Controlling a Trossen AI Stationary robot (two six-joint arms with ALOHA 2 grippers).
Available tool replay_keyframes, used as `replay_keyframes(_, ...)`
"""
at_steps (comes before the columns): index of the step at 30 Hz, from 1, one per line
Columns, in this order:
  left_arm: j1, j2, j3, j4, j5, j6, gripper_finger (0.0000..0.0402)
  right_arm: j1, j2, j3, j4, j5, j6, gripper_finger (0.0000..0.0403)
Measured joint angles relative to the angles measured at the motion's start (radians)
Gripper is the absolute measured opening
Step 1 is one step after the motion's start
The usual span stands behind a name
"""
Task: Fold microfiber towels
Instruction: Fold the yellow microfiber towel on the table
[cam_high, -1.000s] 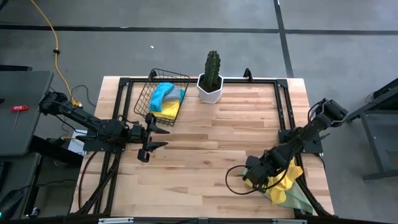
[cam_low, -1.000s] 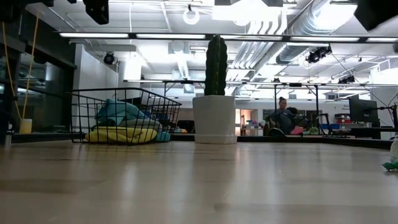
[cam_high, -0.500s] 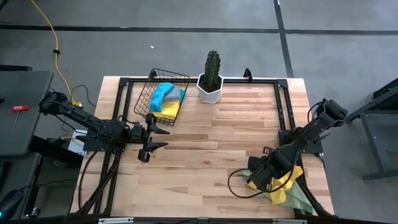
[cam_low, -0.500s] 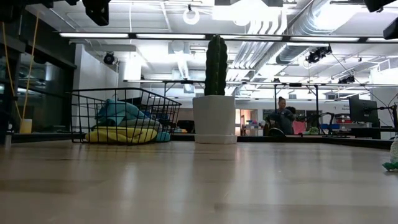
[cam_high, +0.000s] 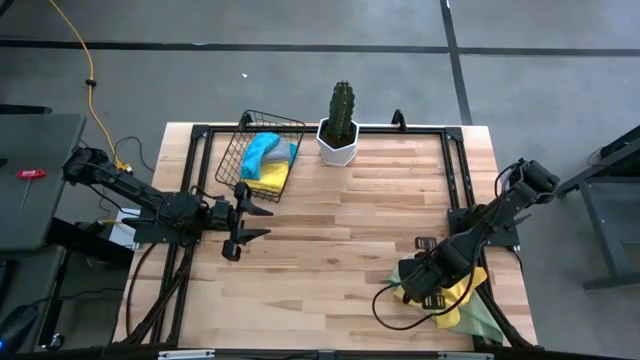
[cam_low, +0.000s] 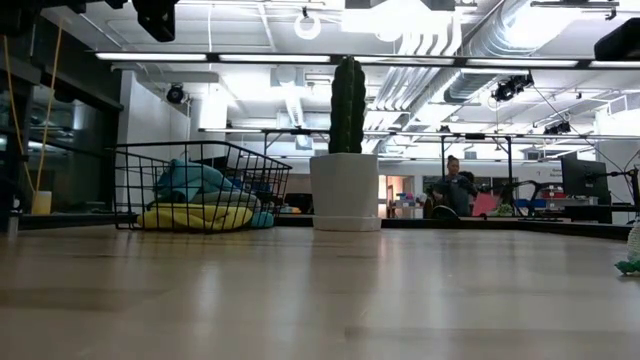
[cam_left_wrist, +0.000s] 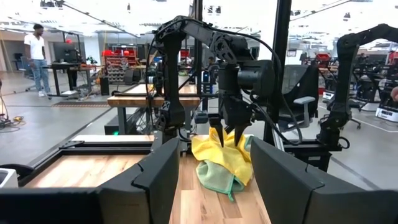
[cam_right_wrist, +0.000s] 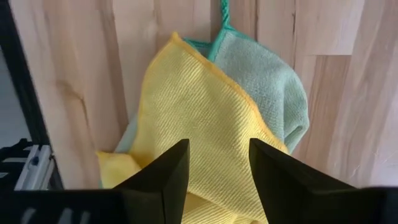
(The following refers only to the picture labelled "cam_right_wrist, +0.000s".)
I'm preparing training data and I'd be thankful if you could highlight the silver frame bracket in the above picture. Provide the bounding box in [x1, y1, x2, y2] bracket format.
[14, 144, 55, 190]

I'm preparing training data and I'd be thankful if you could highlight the black table frame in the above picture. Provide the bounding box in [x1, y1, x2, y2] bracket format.
[0, 0, 65, 190]

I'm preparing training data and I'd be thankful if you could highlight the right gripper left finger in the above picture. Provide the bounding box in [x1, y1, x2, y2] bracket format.
[113, 139, 190, 224]

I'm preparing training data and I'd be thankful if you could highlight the yellow microfiber towel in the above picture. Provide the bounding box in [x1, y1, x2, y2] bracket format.
[96, 30, 290, 224]

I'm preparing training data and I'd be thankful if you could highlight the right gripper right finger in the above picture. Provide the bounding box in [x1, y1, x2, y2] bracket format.
[248, 138, 355, 224]

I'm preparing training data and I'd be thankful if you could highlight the light green microfiber towel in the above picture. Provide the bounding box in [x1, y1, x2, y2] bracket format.
[114, 0, 310, 153]

